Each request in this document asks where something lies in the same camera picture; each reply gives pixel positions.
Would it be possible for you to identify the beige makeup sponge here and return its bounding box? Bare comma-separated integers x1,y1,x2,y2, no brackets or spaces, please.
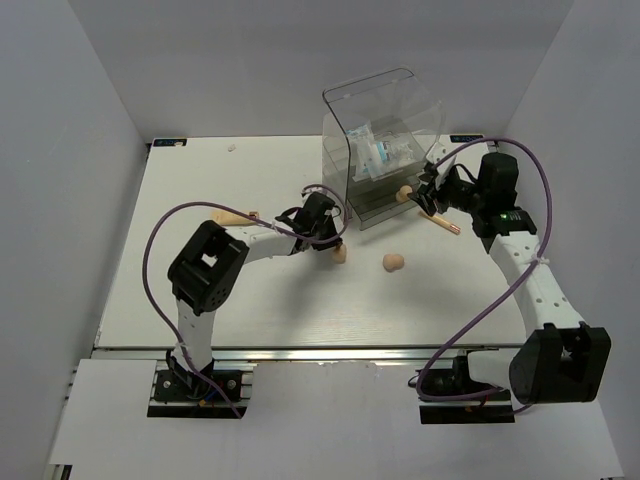
395,185,413,203
382,254,405,272
331,244,347,264

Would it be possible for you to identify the white blue sachet packet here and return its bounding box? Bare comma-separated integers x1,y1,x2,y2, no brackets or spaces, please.
347,124,385,181

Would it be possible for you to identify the clear acrylic organizer box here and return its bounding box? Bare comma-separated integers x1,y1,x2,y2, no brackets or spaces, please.
322,67,445,230

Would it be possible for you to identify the beige makeup tube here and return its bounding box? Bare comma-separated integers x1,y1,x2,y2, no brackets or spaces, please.
211,210,260,227

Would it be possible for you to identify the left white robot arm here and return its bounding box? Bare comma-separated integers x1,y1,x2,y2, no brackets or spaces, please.
168,191,342,399

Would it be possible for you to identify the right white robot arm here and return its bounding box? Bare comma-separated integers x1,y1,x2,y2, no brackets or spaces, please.
408,152,612,405

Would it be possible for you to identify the beige rose-gold lipstick pen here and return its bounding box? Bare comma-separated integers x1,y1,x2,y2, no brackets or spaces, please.
419,211,461,235

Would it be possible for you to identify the right blue table label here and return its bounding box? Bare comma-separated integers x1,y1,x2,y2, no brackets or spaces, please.
449,134,484,144

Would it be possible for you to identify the blue table label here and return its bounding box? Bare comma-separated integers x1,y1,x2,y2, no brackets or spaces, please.
449,134,484,144
151,138,187,148

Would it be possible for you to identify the left blue table label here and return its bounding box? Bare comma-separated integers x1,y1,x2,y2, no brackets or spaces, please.
151,138,187,148

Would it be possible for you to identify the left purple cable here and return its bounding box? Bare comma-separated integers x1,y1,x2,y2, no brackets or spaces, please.
142,183,351,419

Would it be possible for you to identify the purple cable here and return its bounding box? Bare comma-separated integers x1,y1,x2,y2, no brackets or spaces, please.
417,138,554,415
142,183,351,419

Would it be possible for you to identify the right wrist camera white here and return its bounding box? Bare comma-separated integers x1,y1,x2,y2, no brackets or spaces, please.
424,142,458,185

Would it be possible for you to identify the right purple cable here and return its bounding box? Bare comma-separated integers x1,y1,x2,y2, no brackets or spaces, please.
417,138,554,415

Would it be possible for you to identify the aluminium rail front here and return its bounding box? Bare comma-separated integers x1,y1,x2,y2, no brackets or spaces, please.
92,344,526,364

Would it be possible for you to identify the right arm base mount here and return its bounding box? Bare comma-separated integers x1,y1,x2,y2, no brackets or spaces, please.
419,356,515,425

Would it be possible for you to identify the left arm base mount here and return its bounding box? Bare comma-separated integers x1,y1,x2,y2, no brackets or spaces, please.
147,364,253,420

